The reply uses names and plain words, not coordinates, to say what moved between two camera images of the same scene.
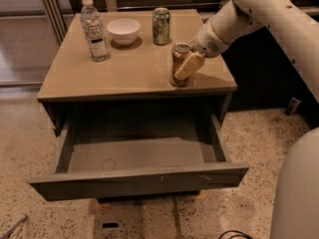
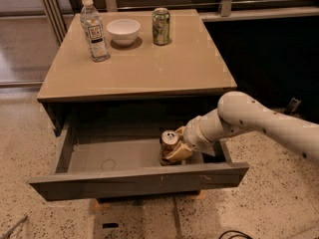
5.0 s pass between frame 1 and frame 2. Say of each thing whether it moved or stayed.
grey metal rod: stayed
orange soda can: moved
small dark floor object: stayed
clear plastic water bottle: stayed
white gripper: moved
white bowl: stayed
